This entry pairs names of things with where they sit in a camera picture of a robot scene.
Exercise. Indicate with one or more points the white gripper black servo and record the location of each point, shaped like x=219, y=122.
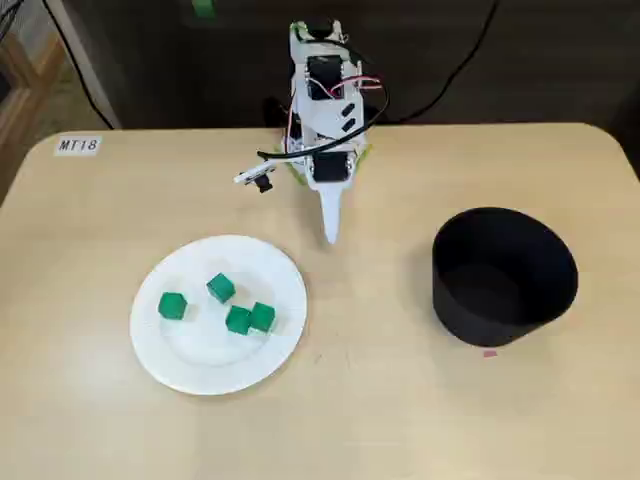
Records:
x=328, y=170

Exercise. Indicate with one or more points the green cube block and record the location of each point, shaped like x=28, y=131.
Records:
x=220, y=288
x=172, y=306
x=236, y=320
x=263, y=316

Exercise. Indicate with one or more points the white paper plate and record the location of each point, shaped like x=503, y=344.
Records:
x=210, y=360

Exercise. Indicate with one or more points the black round pot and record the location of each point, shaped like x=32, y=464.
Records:
x=500, y=330

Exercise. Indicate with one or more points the green tape strip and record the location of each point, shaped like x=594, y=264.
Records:
x=366, y=152
x=298, y=177

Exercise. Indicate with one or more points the black table clamp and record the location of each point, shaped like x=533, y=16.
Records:
x=275, y=112

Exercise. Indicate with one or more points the small pink sticker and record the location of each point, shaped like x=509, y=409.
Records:
x=490, y=354

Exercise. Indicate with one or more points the white MT18 label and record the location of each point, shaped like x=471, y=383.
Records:
x=77, y=146

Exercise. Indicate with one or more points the white slanted pole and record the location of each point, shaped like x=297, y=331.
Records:
x=100, y=85

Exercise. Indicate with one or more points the wooden shelf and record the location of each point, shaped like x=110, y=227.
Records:
x=30, y=65

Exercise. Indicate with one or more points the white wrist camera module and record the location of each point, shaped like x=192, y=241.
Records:
x=252, y=173

